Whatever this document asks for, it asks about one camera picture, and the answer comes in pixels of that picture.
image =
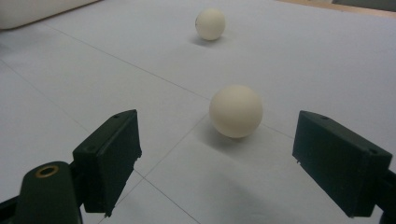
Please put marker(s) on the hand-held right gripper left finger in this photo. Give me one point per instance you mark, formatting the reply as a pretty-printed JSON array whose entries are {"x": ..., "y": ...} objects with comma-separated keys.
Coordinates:
[{"x": 107, "y": 161}]

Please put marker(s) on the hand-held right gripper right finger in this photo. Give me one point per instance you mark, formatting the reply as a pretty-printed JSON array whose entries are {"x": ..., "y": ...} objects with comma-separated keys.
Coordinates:
[{"x": 339, "y": 165}]

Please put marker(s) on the white ping pong ball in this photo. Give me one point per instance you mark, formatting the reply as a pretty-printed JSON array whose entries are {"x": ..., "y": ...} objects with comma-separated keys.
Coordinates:
[
  {"x": 236, "y": 111},
  {"x": 210, "y": 24}
]

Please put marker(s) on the white table mat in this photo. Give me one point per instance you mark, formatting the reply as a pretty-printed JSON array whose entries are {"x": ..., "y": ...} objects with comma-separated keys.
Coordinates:
[{"x": 280, "y": 62}]

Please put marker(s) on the wooden table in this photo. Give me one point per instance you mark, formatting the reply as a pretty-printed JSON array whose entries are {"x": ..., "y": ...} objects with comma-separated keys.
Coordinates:
[{"x": 358, "y": 11}]

